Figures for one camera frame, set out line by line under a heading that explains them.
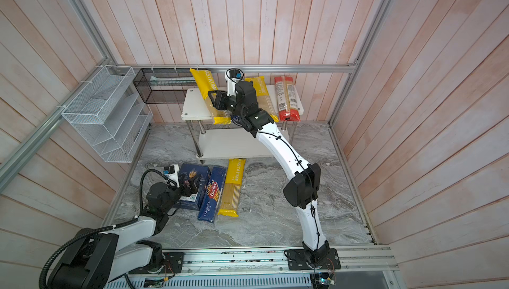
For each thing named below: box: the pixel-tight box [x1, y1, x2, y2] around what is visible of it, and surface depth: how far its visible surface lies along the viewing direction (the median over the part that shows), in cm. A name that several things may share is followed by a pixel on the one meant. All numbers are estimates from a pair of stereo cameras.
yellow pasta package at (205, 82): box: [189, 68, 232, 125], surface depth 77 cm
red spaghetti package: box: [274, 76, 301, 122], surface depth 79 cm
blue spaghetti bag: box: [197, 165, 228, 224], surface depth 90 cm
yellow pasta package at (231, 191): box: [217, 158, 246, 217], surface depth 93 cm
